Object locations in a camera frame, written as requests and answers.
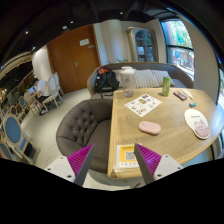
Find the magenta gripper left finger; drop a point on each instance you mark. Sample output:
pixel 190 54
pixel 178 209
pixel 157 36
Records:
pixel 80 162

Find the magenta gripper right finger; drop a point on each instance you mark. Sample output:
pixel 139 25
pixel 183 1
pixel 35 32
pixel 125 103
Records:
pixel 148 161

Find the white cat mouse pad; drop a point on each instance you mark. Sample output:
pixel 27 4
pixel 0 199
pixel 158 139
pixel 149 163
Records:
pixel 197 122

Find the yellow QR code sign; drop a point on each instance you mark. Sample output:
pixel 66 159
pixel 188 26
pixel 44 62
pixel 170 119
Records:
pixel 125 157

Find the grey tufted armchair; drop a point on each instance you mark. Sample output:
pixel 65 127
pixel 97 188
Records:
pixel 89 122

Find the white printed menu sheet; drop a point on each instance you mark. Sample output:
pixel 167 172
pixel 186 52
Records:
pixel 143 105

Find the small teal eraser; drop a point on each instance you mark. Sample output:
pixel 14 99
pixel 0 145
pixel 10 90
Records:
pixel 192 105

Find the blue cushioned chair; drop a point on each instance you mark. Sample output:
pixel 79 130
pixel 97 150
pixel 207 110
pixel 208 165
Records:
pixel 17 139

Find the black remote control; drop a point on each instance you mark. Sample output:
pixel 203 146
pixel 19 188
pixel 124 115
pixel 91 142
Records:
pixel 180 95

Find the green drink can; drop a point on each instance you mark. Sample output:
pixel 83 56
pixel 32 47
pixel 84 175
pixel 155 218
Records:
pixel 166 85

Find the white dining chair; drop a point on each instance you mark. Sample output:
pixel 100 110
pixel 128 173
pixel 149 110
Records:
pixel 52 87

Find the white pen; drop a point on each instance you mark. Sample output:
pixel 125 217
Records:
pixel 187 93

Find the seated person white shirt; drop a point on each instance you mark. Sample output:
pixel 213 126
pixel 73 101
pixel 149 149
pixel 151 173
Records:
pixel 41 92

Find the striped cushion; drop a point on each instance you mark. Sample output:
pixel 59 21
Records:
pixel 145 78

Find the black backpack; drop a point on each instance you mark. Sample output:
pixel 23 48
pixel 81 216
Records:
pixel 106 80

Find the grey sofa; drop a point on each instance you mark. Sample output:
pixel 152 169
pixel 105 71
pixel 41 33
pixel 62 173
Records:
pixel 180 78

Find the clear plastic water bottle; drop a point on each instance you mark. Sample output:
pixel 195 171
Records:
pixel 127 77

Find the brown wooden door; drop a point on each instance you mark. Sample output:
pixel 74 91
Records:
pixel 73 55

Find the wooden display cabinet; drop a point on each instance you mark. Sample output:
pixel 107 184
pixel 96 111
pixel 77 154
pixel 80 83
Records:
pixel 143 45

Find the window with black frame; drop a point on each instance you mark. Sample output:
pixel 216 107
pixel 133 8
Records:
pixel 179 46

